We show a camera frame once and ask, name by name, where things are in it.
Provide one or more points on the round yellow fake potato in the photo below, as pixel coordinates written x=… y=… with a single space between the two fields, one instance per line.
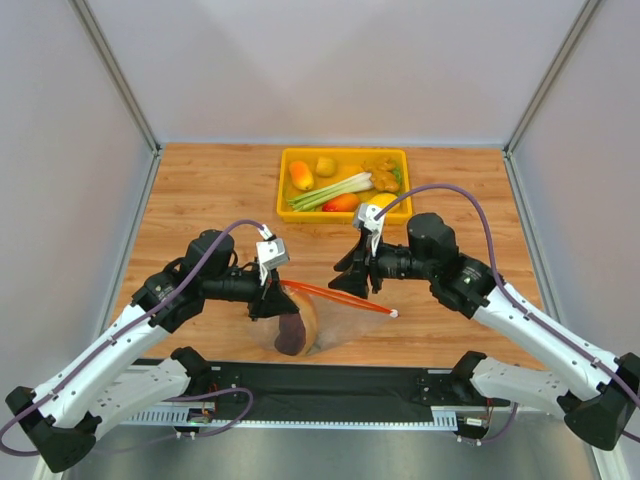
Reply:
x=325 y=167

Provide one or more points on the aluminium slotted rail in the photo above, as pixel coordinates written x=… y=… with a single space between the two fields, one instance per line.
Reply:
x=233 y=405

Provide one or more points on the small yellow red mango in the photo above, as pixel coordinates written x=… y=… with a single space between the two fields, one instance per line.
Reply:
x=301 y=176

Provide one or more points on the yellow fake mango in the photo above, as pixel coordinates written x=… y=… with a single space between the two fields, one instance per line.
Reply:
x=382 y=200

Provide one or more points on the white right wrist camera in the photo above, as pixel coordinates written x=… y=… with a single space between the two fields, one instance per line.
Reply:
x=370 y=226

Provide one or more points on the red orange fake mango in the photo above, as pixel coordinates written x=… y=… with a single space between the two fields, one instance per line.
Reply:
x=343 y=203

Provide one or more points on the brown fake ginger root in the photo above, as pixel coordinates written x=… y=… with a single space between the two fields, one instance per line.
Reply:
x=383 y=174

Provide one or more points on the green fake scallion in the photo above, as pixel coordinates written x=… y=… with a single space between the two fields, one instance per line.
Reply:
x=352 y=185

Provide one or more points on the aluminium frame post left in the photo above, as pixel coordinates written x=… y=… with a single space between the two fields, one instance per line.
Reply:
x=97 y=38

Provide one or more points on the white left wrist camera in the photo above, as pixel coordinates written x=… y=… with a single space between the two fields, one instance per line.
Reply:
x=271 y=254

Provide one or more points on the green fake grapes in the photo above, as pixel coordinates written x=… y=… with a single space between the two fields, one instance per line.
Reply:
x=397 y=173

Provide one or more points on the yellow plastic tray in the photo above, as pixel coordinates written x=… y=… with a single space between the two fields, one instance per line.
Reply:
x=349 y=162

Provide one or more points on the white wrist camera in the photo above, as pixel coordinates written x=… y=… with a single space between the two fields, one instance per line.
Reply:
x=370 y=226
x=271 y=254

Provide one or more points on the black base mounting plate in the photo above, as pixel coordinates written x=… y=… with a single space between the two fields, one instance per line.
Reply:
x=317 y=393

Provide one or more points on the aluminium frame post right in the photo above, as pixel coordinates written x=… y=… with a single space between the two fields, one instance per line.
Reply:
x=568 y=45

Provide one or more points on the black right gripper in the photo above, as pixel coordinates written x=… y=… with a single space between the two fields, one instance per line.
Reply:
x=369 y=267

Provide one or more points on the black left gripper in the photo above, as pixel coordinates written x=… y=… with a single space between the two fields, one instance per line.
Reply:
x=261 y=293

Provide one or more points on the clear zip top bag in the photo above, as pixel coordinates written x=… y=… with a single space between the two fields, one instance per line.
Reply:
x=341 y=318

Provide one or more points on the aluminium frame post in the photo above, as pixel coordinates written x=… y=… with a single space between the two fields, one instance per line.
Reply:
x=97 y=38
x=568 y=45

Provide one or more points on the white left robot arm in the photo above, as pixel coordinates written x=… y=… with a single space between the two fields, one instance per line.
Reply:
x=67 y=415

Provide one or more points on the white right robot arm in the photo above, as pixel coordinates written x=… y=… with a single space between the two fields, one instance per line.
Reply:
x=525 y=330

